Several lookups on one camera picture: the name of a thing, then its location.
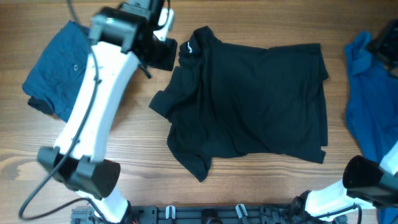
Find black t-shirt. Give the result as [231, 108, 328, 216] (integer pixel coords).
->
[149, 26, 328, 181]

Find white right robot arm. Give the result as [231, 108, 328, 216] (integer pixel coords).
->
[280, 19, 397, 223]

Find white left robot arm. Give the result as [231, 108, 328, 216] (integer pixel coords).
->
[37, 1, 177, 223]

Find folded navy blue shirt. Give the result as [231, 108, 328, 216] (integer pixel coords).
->
[22, 21, 90, 122]

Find blue polo shirt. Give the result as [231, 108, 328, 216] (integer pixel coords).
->
[343, 30, 398, 224]

